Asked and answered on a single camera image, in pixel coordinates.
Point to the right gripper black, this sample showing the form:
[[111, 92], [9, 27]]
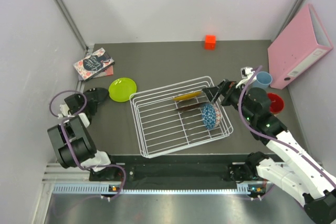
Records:
[[228, 89]]

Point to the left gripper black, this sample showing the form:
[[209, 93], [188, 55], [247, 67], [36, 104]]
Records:
[[93, 105]]

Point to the red floral plate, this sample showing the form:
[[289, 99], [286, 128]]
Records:
[[191, 107]]

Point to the lime green plate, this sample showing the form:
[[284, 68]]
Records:
[[121, 89]]

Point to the black plate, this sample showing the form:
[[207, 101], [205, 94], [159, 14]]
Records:
[[98, 95]]

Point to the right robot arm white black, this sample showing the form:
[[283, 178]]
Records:
[[307, 181]]

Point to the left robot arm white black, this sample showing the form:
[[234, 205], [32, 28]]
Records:
[[78, 111]]

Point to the blue white patterned bowl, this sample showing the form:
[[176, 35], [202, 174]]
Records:
[[211, 116]]

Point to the yellow patterned plate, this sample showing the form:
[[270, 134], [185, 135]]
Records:
[[187, 96]]

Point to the pink book underneath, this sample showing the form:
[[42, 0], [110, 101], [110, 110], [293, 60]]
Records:
[[106, 72]]

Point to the Little Women book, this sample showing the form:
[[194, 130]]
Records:
[[93, 64]]

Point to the light blue cup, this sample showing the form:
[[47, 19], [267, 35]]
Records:
[[263, 80]]

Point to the orange cube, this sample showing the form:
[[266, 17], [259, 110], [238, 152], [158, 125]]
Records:
[[210, 42]]

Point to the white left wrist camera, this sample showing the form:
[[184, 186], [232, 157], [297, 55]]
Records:
[[64, 111]]

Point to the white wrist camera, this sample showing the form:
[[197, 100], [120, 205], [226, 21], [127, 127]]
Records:
[[64, 111], [246, 74]]

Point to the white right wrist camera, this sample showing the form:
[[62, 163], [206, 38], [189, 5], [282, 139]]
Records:
[[246, 74]]

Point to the white wire dish rack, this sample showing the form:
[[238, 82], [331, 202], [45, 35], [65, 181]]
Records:
[[161, 129]]

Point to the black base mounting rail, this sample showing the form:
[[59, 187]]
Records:
[[178, 172]]

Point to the pink ring binder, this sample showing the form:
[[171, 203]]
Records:
[[301, 44]]

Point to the aluminium frame post left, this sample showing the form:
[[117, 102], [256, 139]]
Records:
[[71, 23]]

